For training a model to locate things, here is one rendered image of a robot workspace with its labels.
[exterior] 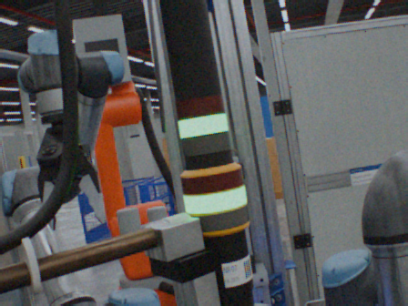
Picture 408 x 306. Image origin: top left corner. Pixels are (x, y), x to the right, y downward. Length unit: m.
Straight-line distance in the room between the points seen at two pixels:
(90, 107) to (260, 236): 0.53
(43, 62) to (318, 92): 1.54
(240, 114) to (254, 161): 0.12
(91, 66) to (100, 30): 3.32
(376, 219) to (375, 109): 1.58
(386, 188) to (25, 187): 0.85
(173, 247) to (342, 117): 1.96
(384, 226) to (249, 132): 0.55
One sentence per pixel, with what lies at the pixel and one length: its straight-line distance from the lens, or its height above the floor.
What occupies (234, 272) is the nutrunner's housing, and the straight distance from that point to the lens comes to 0.33.
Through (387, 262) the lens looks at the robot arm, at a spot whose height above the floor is 1.37.
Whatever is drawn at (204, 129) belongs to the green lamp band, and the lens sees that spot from 0.31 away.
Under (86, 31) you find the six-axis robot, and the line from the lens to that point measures 4.30.
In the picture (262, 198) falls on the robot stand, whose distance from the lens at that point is 1.20.
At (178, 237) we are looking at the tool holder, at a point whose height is 1.54.
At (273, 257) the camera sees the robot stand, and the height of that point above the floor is 1.26.
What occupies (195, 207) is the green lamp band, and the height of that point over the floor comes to 1.56.
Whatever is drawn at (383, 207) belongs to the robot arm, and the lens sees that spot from 0.72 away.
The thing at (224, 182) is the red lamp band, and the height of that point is 1.57.
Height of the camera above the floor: 1.61
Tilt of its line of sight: 3 degrees down
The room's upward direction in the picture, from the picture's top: 9 degrees counter-clockwise
